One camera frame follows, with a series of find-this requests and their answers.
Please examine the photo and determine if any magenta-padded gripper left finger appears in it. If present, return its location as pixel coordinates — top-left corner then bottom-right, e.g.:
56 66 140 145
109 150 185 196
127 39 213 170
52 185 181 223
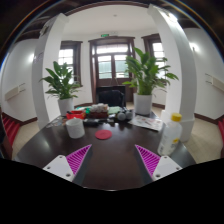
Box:
42 143 94 187

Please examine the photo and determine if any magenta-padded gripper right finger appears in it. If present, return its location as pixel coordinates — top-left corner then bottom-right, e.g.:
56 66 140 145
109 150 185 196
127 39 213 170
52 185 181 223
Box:
134 144 184 186

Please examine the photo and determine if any yellow-capped clear drink bottle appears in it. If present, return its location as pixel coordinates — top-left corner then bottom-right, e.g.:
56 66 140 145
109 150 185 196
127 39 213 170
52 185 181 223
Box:
157 112 183 157

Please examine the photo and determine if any white speckled mug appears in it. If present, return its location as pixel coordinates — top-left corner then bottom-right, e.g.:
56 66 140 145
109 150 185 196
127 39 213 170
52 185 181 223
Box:
65 117 86 140

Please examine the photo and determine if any printed paper sheet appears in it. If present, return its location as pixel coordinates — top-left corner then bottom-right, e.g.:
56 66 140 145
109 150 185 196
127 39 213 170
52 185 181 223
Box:
128 114 164 132

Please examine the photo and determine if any red plastic box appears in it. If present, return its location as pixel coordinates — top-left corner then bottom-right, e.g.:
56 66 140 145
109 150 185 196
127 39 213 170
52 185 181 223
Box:
65 110 87 120

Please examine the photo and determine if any black flat device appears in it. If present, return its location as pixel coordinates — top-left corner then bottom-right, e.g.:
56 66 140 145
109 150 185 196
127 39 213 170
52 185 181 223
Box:
83 119 100 127

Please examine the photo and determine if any flat round red coaster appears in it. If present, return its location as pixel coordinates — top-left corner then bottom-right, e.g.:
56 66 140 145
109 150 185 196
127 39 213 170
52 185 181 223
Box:
94 129 113 141

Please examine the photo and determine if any red bench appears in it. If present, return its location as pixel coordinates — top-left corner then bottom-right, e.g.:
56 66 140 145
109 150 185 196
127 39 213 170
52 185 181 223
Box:
218 118 224 144
1 113 21 148

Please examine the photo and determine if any small potted green plant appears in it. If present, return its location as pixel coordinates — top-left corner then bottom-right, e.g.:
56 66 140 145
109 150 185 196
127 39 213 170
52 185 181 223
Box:
39 60 83 117

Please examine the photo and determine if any green box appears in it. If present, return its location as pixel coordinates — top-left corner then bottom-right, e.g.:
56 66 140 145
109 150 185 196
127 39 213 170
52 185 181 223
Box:
74 105 91 113

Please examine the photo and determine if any large potted green plant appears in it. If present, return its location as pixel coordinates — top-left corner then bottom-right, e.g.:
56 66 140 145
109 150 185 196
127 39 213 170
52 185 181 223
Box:
122 47 180 116

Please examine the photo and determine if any basket of white items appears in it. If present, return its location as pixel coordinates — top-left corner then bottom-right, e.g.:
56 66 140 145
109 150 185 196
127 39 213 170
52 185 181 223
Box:
88 103 110 119

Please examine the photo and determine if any green packet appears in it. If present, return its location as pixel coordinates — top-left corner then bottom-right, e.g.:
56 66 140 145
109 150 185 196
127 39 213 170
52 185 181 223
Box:
108 105 123 116

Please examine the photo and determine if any black chair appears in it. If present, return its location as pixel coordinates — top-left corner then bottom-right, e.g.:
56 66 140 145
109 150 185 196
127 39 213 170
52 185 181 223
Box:
95 85 127 108

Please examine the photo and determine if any brown wooden double door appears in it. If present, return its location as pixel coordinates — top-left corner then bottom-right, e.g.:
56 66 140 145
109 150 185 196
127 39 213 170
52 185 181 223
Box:
88 36 136 103

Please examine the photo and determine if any brown framed window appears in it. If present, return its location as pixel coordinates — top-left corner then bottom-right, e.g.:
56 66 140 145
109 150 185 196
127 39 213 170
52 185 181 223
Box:
141 33 167 73
58 40 83 86

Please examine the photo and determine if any white wall radiator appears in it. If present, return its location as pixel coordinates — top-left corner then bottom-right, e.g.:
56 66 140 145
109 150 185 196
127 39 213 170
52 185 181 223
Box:
4 83 27 101
204 73 224 93

